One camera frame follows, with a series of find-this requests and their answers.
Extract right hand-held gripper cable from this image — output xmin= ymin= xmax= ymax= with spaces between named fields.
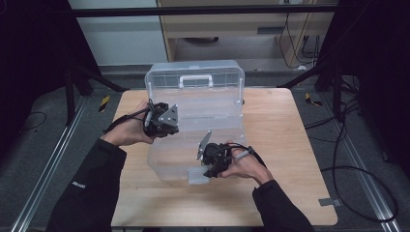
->
xmin=221 ymin=142 xmax=269 ymax=169

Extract grey tape piece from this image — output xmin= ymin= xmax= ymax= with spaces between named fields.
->
xmin=318 ymin=197 xmax=342 ymax=208

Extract black metal stand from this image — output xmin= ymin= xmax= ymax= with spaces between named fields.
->
xmin=63 ymin=59 xmax=131 ymax=128
xmin=277 ymin=59 xmax=346 ymax=123

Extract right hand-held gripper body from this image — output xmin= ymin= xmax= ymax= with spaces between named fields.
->
xmin=196 ymin=130 xmax=234 ymax=169

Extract white cabinet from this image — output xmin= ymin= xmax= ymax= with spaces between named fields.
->
xmin=68 ymin=0 xmax=169 ymax=68

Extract light wooden desk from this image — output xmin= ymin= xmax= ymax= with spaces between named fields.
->
xmin=156 ymin=0 xmax=340 ymax=71

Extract black looped floor cable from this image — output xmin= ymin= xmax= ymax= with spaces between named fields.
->
xmin=320 ymin=102 xmax=400 ymax=224

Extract clear plastic storage box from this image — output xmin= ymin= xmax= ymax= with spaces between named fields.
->
xmin=144 ymin=59 xmax=248 ymax=187

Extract thin black floor cable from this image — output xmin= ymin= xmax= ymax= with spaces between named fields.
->
xmin=19 ymin=110 xmax=48 ymax=131

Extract dark curtain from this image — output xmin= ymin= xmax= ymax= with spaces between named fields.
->
xmin=317 ymin=0 xmax=410 ymax=180
xmin=0 ymin=0 xmax=102 ymax=159

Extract left hand-held gripper cable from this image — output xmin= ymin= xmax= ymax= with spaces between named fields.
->
xmin=102 ymin=101 xmax=157 ymax=134

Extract black background cables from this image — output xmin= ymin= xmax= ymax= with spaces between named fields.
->
xmin=278 ymin=12 xmax=324 ymax=70

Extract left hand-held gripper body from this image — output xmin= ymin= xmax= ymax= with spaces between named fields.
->
xmin=142 ymin=101 xmax=180 ymax=138

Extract aluminium floor rail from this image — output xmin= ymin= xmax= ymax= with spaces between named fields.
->
xmin=11 ymin=96 xmax=90 ymax=232
xmin=317 ymin=92 xmax=402 ymax=232

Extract yellow and black tape strip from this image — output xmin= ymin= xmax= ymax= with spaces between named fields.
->
xmin=304 ymin=92 xmax=324 ymax=107
xmin=98 ymin=95 xmax=111 ymax=113

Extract person's right hand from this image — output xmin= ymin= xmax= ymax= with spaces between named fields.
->
xmin=219 ymin=139 xmax=275 ymax=188

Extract black horizontal bar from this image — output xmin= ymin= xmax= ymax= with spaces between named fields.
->
xmin=72 ymin=4 xmax=338 ymax=18

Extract hand-held gripper cable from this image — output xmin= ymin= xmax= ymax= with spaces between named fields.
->
xmin=221 ymin=142 xmax=269 ymax=169
xmin=102 ymin=101 xmax=157 ymax=134

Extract person's left hand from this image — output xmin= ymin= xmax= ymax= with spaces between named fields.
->
xmin=102 ymin=100 xmax=157 ymax=148

